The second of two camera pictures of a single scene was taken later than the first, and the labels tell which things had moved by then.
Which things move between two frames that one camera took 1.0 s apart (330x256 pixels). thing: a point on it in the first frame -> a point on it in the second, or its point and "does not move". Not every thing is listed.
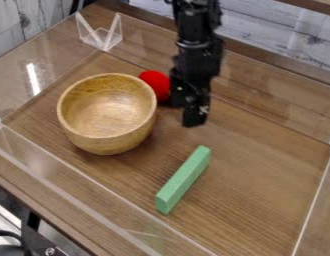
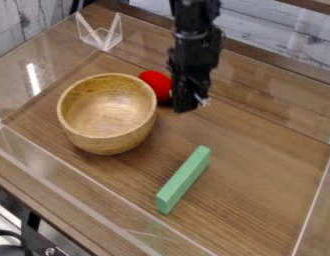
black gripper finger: [196, 112] -> [190, 95]
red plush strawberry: [161, 83] does not move
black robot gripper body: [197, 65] does not move
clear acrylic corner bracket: [101, 37] does not move
